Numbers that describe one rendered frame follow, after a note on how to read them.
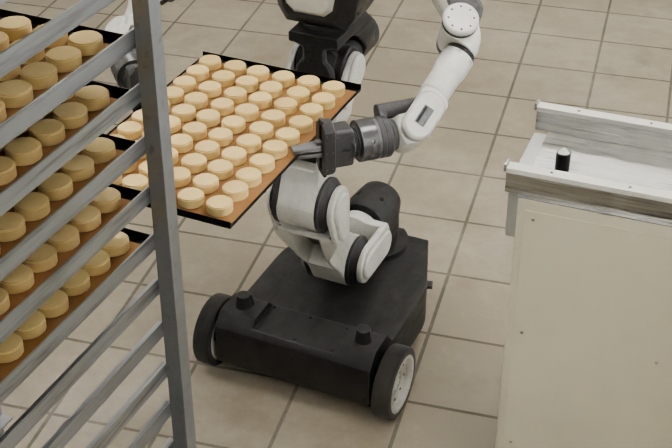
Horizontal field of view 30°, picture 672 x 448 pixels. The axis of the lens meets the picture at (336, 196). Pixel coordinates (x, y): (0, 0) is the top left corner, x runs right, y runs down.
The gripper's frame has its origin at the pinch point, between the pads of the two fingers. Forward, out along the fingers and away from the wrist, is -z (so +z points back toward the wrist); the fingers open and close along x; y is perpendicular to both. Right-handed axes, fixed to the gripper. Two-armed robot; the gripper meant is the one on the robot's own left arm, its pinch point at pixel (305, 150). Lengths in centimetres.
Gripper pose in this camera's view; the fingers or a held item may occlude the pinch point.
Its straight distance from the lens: 254.9
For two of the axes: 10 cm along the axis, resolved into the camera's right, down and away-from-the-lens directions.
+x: 0.0, -8.4, -5.4
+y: 3.5, 5.0, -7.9
